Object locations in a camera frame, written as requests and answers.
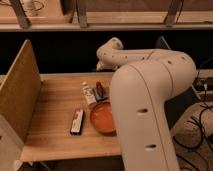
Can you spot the right dark side panel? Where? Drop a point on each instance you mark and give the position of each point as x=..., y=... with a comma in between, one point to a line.
x=161, y=43

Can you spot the red bottle on blue pack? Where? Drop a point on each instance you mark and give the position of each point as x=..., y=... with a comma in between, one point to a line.
x=99, y=92

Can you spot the left wooden side panel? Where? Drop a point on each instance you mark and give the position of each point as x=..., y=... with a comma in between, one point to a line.
x=19, y=91

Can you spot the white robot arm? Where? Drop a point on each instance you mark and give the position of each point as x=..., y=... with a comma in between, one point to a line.
x=143, y=81

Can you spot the white tube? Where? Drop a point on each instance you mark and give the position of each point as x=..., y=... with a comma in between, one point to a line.
x=88, y=94

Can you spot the white cup on shelf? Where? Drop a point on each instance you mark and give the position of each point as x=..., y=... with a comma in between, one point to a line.
x=30, y=8

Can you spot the black rectangular bar package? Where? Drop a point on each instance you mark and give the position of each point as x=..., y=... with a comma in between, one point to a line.
x=77, y=122

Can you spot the upper wooden shelf frame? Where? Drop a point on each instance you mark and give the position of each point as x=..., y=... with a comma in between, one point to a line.
x=107, y=15

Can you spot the orange ceramic bowl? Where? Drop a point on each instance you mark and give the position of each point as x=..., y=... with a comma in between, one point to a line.
x=101, y=118

